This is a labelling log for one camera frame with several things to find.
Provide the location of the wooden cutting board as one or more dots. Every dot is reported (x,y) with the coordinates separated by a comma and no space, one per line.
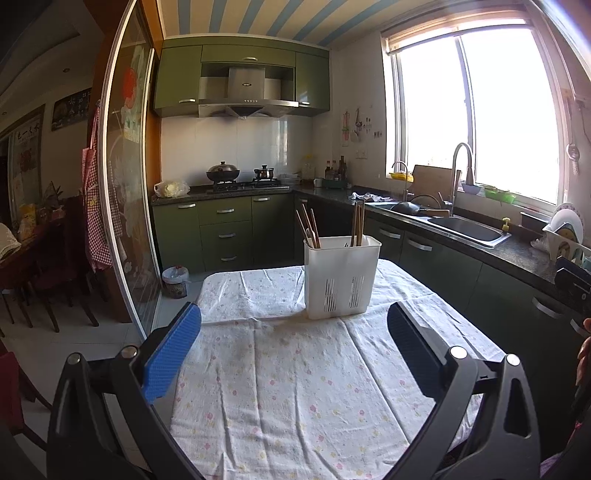
(438,182)

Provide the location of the dark wooden chair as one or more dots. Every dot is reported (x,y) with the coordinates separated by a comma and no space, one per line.
(52,260)

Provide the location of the white plastic utensil holder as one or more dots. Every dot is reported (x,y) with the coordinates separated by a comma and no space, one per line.
(338,279)

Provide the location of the steel range hood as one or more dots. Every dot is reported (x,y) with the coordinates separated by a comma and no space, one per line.
(244,91)

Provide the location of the dish rack with plates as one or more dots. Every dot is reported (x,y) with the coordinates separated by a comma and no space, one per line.
(562,237)

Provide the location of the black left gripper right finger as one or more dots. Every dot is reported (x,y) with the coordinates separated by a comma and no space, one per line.
(423,351)

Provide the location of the small trash bin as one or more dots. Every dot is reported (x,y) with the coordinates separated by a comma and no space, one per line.
(175,280)

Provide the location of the steel kitchen sink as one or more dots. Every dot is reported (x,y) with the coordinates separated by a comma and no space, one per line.
(470,230)

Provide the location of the kitchen window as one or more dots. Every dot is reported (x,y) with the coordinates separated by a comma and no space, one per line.
(478,86)

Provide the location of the small steel pot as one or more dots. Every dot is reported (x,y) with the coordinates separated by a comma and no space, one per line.
(263,173)

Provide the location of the white plastic bag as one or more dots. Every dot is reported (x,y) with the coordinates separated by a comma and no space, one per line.
(171,189)

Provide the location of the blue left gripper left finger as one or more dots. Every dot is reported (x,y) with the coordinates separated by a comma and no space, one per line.
(165,359)

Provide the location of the red checkered apron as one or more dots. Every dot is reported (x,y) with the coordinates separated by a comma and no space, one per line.
(97,251)

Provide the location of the glass sliding door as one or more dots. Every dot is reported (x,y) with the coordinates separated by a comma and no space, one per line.
(121,150)

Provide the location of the person's right hand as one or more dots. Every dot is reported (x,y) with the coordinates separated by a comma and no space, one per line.
(584,352)

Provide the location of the green upper kitchen cabinets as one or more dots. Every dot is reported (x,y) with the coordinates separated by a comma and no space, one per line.
(185,60)

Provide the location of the black wok with lid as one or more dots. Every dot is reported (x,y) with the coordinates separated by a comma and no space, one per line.
(223,172)

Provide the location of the white lace food cover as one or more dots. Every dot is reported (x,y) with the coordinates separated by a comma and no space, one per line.
(8,242)

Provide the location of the white floral tablecloth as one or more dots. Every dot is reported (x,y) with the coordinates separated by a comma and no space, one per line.
(267,393)

